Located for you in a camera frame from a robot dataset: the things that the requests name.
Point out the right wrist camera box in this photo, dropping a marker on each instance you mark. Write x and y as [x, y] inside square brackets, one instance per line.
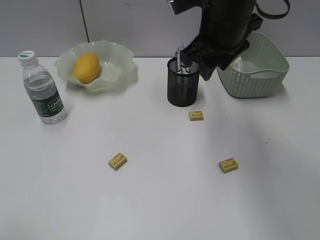
[180, 6]

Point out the yellow mango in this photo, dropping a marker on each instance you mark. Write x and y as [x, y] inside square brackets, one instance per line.
[86, 68]

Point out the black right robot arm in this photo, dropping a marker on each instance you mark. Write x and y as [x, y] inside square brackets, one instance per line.
[224, 29]

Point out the black mesh pen holder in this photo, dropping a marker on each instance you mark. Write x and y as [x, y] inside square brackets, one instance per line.
[182, 88]

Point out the yellow eraser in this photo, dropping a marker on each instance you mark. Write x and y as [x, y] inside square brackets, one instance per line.
[196, 116]
[117, 161]
[228, 165]

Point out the purple grey ballpoint pen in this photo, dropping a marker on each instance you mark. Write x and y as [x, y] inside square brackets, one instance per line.
[179, 66]

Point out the white waste paper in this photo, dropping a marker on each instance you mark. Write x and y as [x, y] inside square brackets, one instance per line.
[238, 65]

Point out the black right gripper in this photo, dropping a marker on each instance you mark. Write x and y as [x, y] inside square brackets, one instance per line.
[209, 57]

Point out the clear plastic water bottle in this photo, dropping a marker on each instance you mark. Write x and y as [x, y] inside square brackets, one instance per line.
[41, 89]

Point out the pale green woven basket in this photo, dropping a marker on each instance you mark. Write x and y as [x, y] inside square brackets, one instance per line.
[265, 68]

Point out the pale green wavy glass plate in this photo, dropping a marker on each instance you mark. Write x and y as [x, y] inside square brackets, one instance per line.
[117, 68]

